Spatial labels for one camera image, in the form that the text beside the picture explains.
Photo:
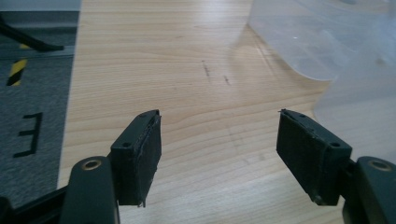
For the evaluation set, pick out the clear plastic bag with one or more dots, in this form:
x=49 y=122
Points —
x=336 y=46

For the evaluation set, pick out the black stand leg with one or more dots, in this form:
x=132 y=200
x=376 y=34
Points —
x=28 y=40

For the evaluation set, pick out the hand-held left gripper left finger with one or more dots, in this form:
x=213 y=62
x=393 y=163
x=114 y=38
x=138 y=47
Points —
x=137 y=161

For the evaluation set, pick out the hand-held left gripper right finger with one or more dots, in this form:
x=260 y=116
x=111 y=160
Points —
x=311 y=155

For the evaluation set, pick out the yellow black striped floor tape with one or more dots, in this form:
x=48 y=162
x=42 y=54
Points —
x=17 y=72

